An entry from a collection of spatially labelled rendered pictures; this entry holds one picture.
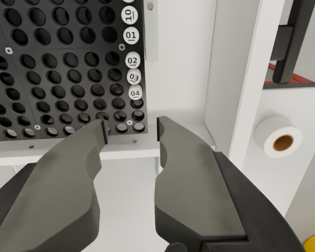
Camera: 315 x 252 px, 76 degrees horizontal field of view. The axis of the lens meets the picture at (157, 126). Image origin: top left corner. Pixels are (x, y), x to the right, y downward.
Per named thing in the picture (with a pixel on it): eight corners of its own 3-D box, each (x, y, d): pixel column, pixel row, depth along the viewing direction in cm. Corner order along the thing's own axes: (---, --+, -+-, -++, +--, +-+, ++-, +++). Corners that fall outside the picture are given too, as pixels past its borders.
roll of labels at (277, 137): (261, 151, 43) (272, 164, 39) (247, 129, 39) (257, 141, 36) (293, 133, 41) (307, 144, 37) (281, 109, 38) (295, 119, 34)
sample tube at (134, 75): (138, 72, 22) (138, 87, 18) (127, 68, 21) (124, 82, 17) (142, 61, 21) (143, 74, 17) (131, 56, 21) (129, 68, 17)
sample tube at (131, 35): (139, 37, 20) (139, 44, 16) (127, 37, 20) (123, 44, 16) (139, 23, 19) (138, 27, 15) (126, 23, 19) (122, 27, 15)
